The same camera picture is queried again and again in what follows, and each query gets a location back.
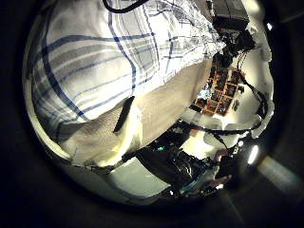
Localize blue white plaid cloth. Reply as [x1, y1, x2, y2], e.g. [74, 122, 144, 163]
[27, 0, 227, 134]

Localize black storage box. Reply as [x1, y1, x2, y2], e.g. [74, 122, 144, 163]
[211, 0, 251, 31]

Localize wooden cubby shelf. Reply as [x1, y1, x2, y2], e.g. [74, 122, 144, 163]
[192, 65, 246, 118]

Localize seated person in jeans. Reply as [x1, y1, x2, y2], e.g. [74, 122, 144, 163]
[139, 139, 236, 196]

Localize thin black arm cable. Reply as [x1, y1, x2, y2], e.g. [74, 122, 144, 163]
[186, 70, 270, 138]

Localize thick black cable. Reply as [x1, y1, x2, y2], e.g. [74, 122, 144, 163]
[102, 0, 150, 14]

